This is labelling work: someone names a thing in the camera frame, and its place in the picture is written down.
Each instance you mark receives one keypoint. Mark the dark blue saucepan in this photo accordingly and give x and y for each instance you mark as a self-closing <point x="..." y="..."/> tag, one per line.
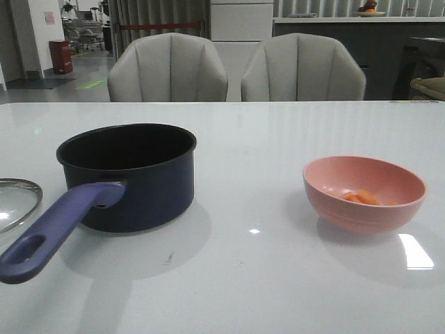
<point x="123" y="178"/>

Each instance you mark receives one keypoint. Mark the orange ham slices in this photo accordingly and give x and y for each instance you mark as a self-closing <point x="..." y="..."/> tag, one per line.
<point x="363" y="196"/>

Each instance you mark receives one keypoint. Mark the pink plastic bowl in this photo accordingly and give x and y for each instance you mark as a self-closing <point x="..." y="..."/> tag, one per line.
<point x="327" y="178"/>

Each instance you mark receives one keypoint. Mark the glass lid blue knob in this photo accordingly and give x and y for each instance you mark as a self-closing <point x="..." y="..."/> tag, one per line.
<point x="19" y="199"/>

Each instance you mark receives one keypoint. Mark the left grey upholstered chair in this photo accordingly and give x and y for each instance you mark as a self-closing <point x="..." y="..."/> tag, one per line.
<point x="169" y="67"/>

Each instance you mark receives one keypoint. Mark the grey upholstered chair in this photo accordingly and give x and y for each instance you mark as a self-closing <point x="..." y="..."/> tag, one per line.
<point x="300" y="67"/>
<point x="169" y="67"/>

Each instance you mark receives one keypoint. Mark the right grey upholstered chair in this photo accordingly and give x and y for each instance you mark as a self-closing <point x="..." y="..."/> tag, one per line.
<point x="300" y="67"/>

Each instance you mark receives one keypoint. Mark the white refrigerator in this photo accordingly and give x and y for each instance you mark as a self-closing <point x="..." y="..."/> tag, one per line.
<point x="241" y="21"/>

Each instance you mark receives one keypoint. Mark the grey curtain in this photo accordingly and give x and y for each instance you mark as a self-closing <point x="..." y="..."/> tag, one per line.
<point x="131" y="20"/>

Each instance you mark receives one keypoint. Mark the dark grey counter cabinet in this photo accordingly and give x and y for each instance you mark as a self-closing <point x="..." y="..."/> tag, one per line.
<point x="375" y="43"/>

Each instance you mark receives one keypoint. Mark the red bin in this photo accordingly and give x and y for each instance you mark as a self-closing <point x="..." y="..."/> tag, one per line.
<point x="61" y="56"/>

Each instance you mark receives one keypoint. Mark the fruit plate on counter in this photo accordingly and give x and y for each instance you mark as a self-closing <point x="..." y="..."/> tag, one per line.
<point x="369" y="9"/>

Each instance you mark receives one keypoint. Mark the olive sofa cushion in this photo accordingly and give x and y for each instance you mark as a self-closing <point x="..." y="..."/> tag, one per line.
<point x="432" y="88"/>

